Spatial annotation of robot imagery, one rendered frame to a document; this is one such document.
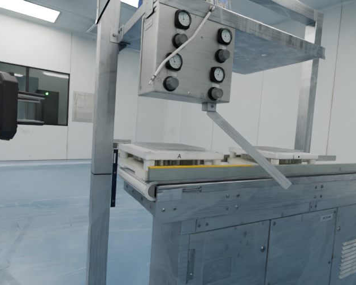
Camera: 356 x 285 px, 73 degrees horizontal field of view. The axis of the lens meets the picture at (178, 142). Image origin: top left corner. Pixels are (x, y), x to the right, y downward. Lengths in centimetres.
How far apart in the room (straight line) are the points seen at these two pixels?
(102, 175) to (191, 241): 36
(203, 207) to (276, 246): 44
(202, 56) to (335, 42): 381
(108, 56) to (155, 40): 31
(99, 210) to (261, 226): 57
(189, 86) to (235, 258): 60
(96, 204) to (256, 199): 52
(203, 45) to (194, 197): 39
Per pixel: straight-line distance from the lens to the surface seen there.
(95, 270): 96
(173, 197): 62
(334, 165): 114
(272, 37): 79
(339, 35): 436
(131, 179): 70
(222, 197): 72
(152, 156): 59
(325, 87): 421
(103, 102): 83
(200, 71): 60
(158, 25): 57
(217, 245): 84
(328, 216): 129
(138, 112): 650
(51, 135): 585
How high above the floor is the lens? 97
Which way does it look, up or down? 3 degrees down
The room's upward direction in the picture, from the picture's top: 4 degrees clockwise
